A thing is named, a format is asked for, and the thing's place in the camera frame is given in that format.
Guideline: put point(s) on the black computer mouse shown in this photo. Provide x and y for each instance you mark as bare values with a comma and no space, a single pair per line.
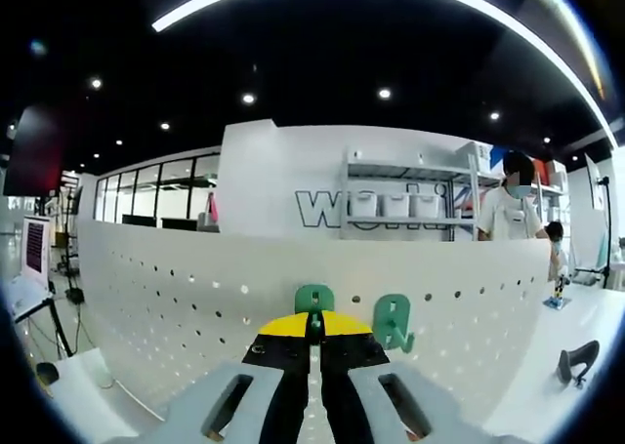
48,373

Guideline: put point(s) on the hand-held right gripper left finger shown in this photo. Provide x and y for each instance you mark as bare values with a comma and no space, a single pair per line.
273,366

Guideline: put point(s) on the dark red hanging screen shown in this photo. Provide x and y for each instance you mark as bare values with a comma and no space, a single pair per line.
34,151

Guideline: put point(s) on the black monitor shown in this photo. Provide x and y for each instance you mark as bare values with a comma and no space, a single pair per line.
139,220

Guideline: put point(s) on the white perforated mounting plate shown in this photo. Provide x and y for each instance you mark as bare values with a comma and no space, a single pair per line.
195,268

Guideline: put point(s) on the grey metal shelf rack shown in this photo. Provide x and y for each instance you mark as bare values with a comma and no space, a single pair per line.
405,173

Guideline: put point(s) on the white storage bin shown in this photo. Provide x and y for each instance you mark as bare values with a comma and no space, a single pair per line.
364,207
428,208
398,207

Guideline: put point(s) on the long ceiling strip light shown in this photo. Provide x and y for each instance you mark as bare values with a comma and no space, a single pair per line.
439,5

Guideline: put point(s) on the pink cloth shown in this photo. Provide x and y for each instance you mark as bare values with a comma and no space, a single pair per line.
213,207

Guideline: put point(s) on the black easel stand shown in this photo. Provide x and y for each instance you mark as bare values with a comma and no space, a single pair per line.
58,327

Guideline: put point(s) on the black tripod stand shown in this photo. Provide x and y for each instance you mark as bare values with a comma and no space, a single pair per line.
609,219

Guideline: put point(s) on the green hook assembly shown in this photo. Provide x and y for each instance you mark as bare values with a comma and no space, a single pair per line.
398,307
305,297

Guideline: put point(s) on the white display panel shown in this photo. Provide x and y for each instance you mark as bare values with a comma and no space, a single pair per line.
36,246

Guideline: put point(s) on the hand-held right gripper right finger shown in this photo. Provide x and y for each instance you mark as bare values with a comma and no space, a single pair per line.
356,366

